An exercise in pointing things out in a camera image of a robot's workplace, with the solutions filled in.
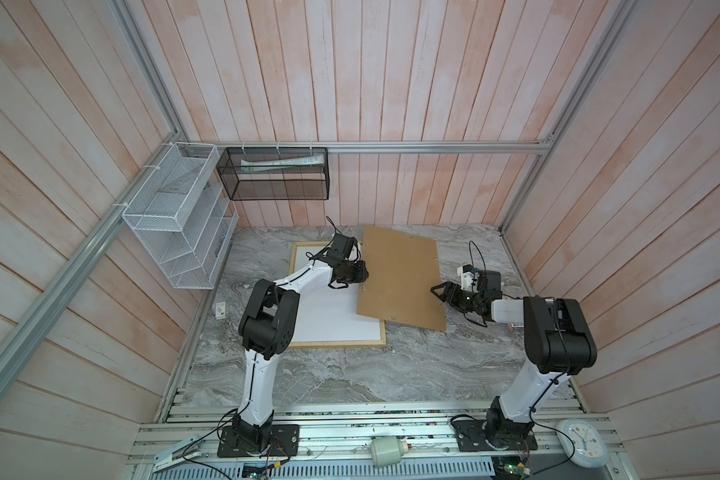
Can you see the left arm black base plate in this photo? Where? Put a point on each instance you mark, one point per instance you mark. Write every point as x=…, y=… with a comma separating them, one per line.
x=247, y=441

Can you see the autumn forest photo print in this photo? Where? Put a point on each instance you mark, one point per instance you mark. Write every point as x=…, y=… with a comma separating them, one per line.
x=336, y=312

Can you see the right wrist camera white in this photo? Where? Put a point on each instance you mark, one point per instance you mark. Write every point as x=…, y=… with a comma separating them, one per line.
x=468, y=276

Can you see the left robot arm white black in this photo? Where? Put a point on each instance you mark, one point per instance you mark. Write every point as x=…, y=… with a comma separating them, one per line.
x=269, y=320

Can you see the paper in black basket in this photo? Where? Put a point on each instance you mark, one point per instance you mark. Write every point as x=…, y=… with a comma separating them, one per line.
x=297, y=165

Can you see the white cylindrical device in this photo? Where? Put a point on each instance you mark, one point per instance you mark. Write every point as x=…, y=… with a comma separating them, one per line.
x=387, y=451

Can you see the small white tag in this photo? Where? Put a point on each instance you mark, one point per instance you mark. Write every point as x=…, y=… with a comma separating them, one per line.
x=220, y=310

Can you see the white wall clock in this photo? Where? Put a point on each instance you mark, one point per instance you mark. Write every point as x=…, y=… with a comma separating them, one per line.
x=583, y=443

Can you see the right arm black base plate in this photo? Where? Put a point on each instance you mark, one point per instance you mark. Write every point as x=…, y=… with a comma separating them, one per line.
x=474, y=435

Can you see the black wire mesh basket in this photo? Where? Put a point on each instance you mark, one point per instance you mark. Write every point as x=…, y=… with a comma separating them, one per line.
x=272, y=186

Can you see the light wooden picture frame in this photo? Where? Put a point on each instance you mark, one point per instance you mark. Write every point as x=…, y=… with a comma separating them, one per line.
x=336, y=344

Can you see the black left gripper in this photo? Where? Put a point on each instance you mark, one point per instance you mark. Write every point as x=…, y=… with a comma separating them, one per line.
x=361, y=277

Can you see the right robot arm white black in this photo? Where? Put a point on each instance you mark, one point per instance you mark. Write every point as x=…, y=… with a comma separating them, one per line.
x=558, y=344

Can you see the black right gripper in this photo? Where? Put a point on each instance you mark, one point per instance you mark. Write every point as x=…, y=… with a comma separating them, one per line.
x=447, y=291

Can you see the white wire mesh shelf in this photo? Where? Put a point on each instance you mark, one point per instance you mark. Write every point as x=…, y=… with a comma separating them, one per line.
x=182, y=216

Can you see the wooden backing board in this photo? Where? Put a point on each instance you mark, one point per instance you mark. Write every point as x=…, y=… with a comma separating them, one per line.
x=402, y=270

